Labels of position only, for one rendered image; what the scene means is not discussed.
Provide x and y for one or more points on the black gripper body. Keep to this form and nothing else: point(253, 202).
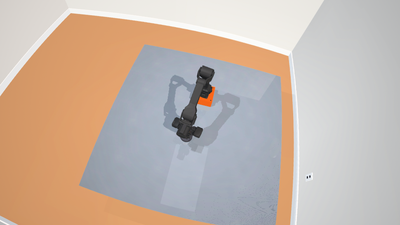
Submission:
point(197, 131)

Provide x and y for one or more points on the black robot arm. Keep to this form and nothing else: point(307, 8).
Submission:
point(202, 89)

